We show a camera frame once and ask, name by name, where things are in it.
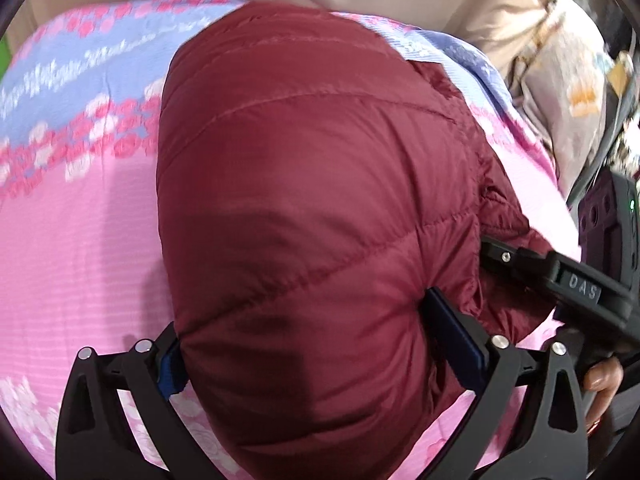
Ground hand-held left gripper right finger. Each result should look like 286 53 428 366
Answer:
425 286 592 480

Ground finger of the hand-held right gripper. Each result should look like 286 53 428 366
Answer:
479 239 557 287

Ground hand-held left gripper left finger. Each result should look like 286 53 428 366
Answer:
56 322 226 480

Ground maroon down jacket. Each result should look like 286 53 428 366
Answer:
156 0 557 480

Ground person's right hand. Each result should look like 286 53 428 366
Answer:
582 360 624 427

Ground floral patterned pillow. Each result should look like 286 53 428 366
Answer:
504 0 623 197

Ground pink blue floral bed sheet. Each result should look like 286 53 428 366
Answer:
0 0 582 480

